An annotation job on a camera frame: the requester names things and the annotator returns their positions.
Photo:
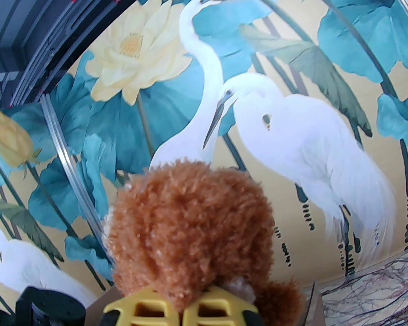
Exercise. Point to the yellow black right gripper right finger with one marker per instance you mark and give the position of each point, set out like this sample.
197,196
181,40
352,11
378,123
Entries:
224,309

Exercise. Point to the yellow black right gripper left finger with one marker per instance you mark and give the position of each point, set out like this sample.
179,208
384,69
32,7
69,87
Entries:
146,307

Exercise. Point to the long cardboard box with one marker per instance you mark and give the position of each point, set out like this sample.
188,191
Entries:
312,304

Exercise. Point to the brown plush toy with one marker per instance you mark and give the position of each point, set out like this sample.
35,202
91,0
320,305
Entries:
190,222

